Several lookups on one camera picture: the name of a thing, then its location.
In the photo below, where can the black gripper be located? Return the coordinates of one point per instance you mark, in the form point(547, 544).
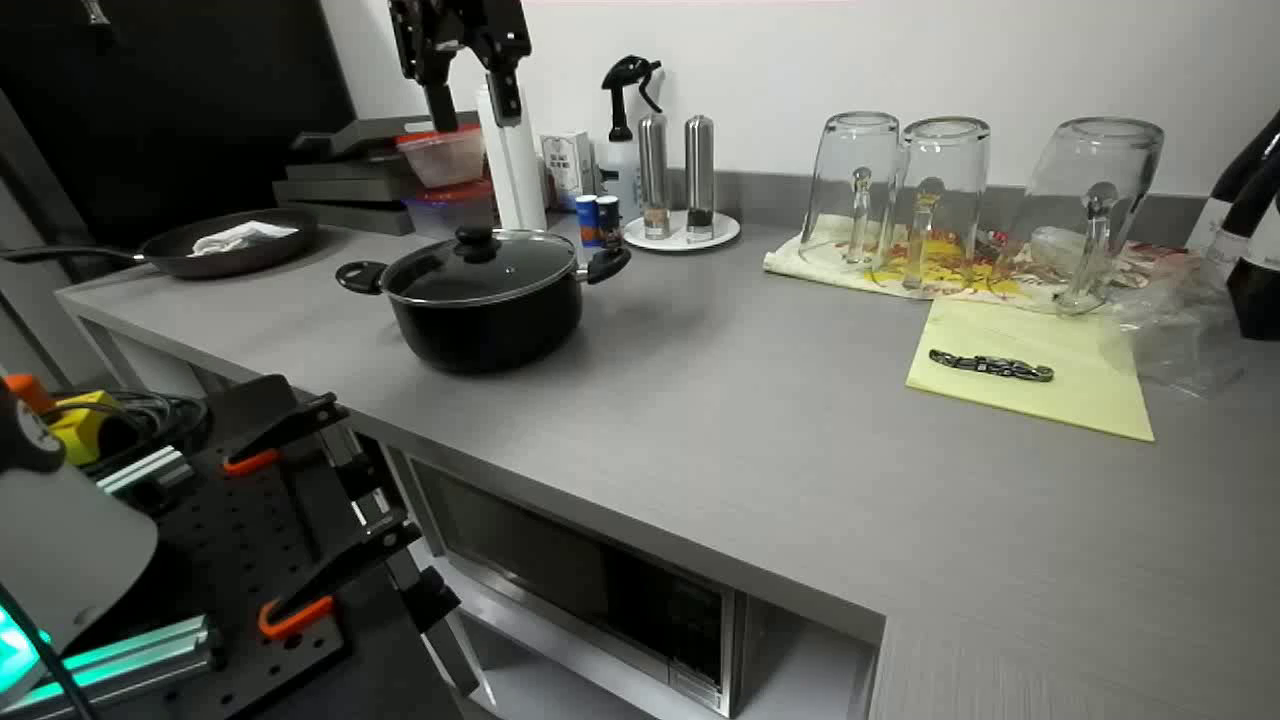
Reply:
point(461, 27)

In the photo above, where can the glass pot lid black knob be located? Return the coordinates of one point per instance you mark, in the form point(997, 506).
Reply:
point(481, 269)

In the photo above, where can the plastic container red lid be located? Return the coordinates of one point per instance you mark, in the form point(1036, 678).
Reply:
point(443, 155)

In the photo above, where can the black cooking pot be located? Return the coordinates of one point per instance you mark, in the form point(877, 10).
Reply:
point(485, 334)

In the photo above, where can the white paper towel roll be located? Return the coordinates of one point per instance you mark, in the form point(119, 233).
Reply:
point(519, 165)

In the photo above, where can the white cardboard box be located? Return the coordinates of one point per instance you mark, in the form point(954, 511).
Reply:
point(567, 161)

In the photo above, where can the stack of black trays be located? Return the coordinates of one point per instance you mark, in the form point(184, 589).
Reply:
point(343, 172)

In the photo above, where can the spray bottle black trigger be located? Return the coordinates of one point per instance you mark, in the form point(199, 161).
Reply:
point(622, 141)

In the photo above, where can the small blue can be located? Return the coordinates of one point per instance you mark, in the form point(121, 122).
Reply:
point(586, 220)

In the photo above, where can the small dark can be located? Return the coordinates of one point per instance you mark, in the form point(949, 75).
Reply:
point(608, 220)

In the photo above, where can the steel grinder shaker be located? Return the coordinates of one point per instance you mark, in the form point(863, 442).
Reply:
point(697, 169)
point(654, 172)

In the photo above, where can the small white plate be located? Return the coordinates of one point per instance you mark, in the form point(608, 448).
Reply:
point(712, 238)

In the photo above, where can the large black screen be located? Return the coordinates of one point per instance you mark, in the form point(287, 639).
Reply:
point(172, 93)

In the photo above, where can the black frying pan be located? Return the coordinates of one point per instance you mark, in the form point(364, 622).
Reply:
point(166, 254)

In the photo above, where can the upturned clear drinking glass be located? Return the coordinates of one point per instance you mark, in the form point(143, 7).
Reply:
point(1094, 201)
point(849, 187)
point(942, 194)

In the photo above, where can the black orange clamp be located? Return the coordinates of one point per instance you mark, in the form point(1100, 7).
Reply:
point(335, 572)
point(283, 437)

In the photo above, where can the patterned yellow dish towel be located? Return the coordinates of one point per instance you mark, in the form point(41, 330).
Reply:
point(835, 266)

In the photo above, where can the built-in steel microwave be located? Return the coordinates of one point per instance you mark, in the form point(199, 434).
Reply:
point(574, 586)

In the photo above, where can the yellow tool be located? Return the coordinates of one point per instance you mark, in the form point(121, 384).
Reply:
point(80, 424)

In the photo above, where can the black pegboard base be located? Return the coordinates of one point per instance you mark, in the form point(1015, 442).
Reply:
point(240, 563)

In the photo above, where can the grey rounded plate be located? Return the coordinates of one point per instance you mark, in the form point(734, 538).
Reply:
point(66, 554)

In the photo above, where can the plain yellow cloth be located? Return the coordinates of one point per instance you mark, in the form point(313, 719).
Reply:
point(1035, 394)

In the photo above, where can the aluminium extrusion bar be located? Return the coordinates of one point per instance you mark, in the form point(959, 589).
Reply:
point(127, 659)

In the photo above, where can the clear plastic bag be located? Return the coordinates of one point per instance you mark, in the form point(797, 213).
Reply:
point(1180, 340)

